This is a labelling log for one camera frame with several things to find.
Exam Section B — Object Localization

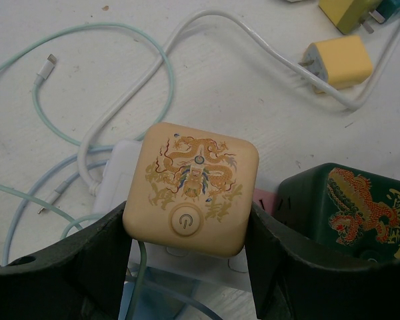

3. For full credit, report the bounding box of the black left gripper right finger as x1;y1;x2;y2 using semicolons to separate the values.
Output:
246;204;400;319

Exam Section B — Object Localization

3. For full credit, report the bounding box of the teal USB charger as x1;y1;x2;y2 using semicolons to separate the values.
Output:
376;0;400;22

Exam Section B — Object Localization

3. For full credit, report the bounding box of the orange cube socket adapter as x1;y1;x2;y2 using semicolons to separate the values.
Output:
123;123;259;258

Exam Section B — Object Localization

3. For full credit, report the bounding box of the light blue charging cable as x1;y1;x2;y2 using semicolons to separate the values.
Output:
1;146;221;320

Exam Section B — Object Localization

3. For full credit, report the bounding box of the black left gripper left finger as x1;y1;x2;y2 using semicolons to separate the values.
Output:
0;204;132;319

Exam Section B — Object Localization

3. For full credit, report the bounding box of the yellow USB charger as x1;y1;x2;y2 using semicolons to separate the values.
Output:
318;0;381;35

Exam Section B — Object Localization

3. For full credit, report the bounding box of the small yellow plug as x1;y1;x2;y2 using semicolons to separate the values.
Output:
299;35;373;89

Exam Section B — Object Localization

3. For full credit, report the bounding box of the dark green cube adapter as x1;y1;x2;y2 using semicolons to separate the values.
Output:
273;163;400;263

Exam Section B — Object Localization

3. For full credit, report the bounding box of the white power strip cord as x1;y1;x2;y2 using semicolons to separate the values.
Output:
77;9;400;197

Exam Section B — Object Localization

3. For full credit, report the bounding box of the mint charging cable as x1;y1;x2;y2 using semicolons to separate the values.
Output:
0;21;175;320

